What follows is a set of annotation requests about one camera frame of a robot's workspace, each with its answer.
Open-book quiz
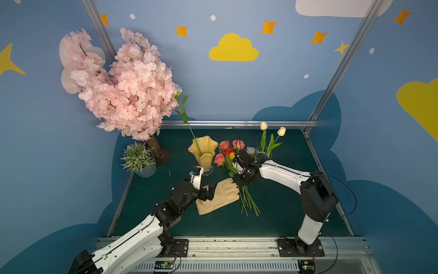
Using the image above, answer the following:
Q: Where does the cream tulip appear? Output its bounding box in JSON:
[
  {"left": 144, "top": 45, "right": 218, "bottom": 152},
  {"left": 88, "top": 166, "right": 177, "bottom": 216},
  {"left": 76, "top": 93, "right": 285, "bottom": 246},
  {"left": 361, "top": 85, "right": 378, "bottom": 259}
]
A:
[{"left": 260, "top": 121, "right": 268, "bottom": 153}]

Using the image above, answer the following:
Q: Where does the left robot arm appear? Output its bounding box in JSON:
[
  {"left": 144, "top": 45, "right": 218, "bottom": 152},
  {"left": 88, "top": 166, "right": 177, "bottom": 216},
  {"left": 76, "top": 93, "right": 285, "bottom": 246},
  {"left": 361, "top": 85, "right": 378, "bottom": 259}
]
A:
[{"left": 69, "top": 180, "right": 217, "bottom": 274}]

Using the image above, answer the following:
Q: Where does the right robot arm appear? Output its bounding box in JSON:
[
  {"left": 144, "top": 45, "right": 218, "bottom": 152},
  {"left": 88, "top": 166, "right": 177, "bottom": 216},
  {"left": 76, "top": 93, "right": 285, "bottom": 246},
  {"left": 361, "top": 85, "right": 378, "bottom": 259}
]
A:
[{"left": 232, "top": 151, "right": 339, "bottom": 252}]

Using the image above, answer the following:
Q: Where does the clear glass ribbon vase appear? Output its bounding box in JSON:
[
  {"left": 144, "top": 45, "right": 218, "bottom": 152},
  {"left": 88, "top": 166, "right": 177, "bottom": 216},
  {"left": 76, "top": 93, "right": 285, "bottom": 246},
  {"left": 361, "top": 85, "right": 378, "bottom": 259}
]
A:
[{"left": 254, "top": 147, "right": 273, "bottom": 160}]

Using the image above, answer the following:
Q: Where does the red rose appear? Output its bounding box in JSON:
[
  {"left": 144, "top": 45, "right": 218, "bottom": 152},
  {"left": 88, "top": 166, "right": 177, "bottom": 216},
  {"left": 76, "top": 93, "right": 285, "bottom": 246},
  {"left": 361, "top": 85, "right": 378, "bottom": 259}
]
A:
[{"left": 224, "top": 148, "right": 235, "bottom": 156}]

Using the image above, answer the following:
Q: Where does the pink rose back left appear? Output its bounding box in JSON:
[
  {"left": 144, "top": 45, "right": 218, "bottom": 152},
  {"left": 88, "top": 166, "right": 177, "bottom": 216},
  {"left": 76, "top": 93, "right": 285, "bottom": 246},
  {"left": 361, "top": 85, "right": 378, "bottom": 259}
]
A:
[{"left": 219, "top": 140, "right": 230, "bottom": 150}]

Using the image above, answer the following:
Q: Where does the beige work glove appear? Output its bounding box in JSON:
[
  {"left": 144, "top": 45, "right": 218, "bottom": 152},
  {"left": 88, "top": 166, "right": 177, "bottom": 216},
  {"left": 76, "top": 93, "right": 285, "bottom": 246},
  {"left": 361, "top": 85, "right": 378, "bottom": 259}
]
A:
[{"left": 196, "top": 178, "right": 240, "bottom": 215}]

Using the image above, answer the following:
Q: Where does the dark metal tree base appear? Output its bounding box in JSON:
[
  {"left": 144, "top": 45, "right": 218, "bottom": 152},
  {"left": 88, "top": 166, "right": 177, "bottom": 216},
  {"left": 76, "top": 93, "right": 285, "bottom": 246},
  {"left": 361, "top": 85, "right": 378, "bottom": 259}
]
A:
[{"left": 146, "top": 135, "right": 173, "bottom": 168}]

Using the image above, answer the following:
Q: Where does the yellow fluted glass vase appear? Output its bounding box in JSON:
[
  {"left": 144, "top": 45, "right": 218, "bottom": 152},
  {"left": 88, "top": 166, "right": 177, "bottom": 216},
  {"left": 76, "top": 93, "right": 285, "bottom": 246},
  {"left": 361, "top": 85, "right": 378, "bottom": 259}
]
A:
[{"left": 188, "top": 135, "right": 219, "bottom": 177}]

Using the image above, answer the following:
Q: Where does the small green potted plant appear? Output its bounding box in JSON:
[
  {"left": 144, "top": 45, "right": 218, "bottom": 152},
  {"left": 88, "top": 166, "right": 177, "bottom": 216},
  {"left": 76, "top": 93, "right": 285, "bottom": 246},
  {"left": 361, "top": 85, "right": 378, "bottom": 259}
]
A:
[{"left": 121, "top": 143, "right": 157, "bottom": 178}]

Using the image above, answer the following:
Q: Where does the left green circuit board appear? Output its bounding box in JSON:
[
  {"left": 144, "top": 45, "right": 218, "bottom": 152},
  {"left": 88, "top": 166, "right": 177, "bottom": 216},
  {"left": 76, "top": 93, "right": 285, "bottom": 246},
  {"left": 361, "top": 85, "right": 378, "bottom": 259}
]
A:
[{"left": 154, "top": 261, "right": 175, "bottom": 271}]

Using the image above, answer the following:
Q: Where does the green circuit board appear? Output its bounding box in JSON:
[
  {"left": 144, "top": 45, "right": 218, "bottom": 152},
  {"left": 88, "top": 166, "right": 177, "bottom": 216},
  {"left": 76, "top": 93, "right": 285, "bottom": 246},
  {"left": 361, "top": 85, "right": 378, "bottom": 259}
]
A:
[
  {"left": 298, "top": 260, "right": 316, "bottom": 274},
  {"left": 154, "top": 261, "right": 175, "bottom": 271}
]

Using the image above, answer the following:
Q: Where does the pink cherry blossom tree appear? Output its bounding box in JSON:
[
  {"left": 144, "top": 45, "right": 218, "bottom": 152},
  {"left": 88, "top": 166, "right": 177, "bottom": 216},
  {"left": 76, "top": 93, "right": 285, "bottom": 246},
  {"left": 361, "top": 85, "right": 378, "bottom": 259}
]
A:
[{"left": 64, "top": 28, "right": 182, "bottom": 141}]

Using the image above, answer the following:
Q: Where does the right green circuit board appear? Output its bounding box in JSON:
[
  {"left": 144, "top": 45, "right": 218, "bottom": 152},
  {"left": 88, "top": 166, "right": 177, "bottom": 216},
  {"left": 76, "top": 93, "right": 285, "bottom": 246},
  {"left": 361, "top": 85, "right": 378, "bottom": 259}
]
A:
[{"left": 298, "top": 260, "right": 316, "bottom": 274}]

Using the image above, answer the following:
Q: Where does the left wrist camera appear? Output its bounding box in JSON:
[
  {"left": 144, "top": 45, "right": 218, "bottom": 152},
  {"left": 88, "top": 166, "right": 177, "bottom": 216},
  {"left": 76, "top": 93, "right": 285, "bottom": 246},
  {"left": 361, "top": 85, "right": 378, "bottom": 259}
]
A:
[{"left": 189, "top": 166, "right": 204, "bottom": 190}]

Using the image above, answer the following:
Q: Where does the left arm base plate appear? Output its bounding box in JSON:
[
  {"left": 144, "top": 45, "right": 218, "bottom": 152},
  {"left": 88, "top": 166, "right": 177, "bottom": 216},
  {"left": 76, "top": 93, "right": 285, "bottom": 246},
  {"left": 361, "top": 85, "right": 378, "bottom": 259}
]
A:
[{"left": 158, "top": 239, "right": 189, "bottom": 258}]

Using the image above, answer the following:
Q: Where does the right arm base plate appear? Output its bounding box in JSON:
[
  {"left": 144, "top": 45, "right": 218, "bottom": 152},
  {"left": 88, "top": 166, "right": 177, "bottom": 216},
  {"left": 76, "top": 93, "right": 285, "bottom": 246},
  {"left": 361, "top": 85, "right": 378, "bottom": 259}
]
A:
[{"left": 277, "top": 236, "right": 325, "bottom": 258}]

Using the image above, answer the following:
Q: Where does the aluminium mounting rail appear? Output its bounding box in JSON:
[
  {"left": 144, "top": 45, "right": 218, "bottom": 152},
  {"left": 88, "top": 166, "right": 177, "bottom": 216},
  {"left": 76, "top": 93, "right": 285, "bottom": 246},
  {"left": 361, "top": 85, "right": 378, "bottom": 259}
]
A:
[{"left": 85, "top": 236, "right": 381, "bottom": 274}]

